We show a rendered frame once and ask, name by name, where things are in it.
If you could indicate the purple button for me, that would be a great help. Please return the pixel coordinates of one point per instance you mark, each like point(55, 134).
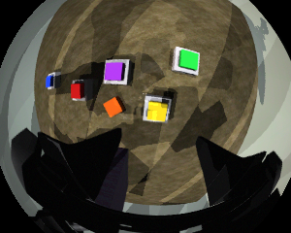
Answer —
point(118, 71)

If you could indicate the yellow button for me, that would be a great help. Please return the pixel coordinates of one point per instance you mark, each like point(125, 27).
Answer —
point(157, 108)

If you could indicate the blue button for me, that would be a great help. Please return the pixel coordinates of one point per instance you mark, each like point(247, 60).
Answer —
point(53, 80)

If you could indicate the green button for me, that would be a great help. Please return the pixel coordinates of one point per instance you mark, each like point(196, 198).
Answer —
point(186, 61)

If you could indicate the orange block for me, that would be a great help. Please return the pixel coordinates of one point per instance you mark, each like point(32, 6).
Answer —
point(114, 106)

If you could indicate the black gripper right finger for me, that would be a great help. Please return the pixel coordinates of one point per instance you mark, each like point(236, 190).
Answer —
point(222, 169)

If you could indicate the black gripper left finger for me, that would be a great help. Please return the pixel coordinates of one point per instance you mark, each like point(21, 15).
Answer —
point(88, 161)

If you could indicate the red button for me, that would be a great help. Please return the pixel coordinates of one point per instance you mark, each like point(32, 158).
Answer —
point(81, 90)

